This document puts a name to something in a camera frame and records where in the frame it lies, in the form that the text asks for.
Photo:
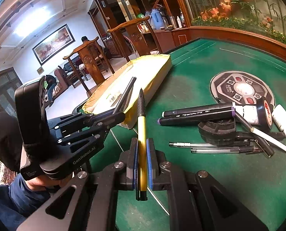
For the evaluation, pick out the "seated person on sofa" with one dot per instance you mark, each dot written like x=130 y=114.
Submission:
x=51 y=83

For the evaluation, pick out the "round mahjong table control panel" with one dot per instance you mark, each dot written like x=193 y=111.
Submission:
x=240 y=87

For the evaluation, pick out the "brown sofa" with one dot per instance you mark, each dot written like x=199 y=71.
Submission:
x=64 y=79

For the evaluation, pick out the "black electrical tape roll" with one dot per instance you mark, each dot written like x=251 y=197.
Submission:
x=264 y=114

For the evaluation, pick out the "thin black pen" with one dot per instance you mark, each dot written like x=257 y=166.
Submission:
x=124 y=95

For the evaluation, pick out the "small white eraser block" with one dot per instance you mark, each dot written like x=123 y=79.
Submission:
x=279 y=117

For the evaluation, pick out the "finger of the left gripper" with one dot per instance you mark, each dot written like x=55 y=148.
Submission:
x=107 y=118
x=91 y=139

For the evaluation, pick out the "black round plastic holder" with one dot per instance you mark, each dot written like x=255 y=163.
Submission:
x=224 y=133

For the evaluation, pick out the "black white brush pen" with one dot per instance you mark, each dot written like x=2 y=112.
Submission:
x=262 y=138

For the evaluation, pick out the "white plastic medicine bottle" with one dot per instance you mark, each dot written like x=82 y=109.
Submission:
x=249 y=113

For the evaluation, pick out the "far carved wooden chair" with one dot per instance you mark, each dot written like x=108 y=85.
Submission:
x=136 y=37

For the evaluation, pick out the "near carved wooden chair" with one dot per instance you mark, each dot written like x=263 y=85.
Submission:
x=92 y=55

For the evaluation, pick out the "person left hand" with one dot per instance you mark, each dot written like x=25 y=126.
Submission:
x=42 y=182

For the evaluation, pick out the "carved wooden chair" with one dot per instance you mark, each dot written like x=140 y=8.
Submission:
x=92 y=55
x=136 y=37

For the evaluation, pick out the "yellow black pen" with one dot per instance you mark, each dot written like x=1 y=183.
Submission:
x=142 y=148

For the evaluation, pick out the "black marker purple band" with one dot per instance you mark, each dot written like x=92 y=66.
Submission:
x=196 y=117

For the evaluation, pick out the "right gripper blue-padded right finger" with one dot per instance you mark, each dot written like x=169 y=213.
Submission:
x=152 y=164

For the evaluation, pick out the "flower mural wall panel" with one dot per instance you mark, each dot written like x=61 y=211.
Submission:
x=265 y=17

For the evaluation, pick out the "framed landscape painting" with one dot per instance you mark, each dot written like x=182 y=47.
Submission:
x=53 y=44

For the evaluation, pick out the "blue sleeve left forearm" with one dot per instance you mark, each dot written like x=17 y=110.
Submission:
x=18 y=202

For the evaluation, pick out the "yellow cardboard box tray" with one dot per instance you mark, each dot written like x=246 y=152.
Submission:
x=149 y=71

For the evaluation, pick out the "blue thermos jug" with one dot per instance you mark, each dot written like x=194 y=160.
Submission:
x=157 y=19

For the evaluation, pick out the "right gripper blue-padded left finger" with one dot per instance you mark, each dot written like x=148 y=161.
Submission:
x=132 y=165

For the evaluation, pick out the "dark wooden display cabinet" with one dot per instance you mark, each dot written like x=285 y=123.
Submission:
x=104 y=19

